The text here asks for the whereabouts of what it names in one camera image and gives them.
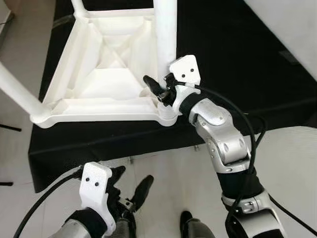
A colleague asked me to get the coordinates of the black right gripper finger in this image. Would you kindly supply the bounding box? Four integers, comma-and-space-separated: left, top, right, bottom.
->
143, 74, 166, 98

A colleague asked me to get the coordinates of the white plastic table leg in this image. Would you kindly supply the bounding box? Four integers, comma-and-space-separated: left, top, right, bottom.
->
153, 0, 178, 75
0, 64, 45, 119
71, 0, 92, 18

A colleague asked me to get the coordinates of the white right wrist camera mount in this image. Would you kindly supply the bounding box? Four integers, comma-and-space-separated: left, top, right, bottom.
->
168, 55, 201, 107

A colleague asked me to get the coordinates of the black tablecloth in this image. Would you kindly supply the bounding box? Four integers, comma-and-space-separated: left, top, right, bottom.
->
28, 0, 317, 193

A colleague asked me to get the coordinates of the white plastic children table top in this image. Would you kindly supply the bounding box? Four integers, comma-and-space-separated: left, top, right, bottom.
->
31, 7, 181, 128

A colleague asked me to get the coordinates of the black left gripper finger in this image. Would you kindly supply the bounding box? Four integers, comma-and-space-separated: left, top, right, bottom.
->
132, 175, 154, 209
110, 166, 127, 186

